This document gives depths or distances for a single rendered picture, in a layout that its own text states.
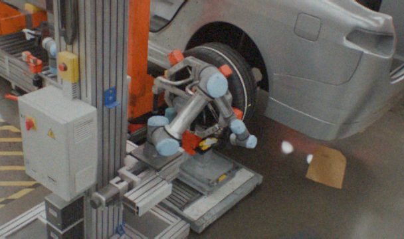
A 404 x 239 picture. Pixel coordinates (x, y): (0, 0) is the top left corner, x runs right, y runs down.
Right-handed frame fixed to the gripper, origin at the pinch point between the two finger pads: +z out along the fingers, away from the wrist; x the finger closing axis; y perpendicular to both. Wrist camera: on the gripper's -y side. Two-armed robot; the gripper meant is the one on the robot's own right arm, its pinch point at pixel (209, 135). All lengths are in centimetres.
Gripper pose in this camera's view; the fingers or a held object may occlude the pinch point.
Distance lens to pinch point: 301.5
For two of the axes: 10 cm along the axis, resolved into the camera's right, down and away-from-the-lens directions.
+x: -4.9, 7.7, -4.1
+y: -4.4, -6.2, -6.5
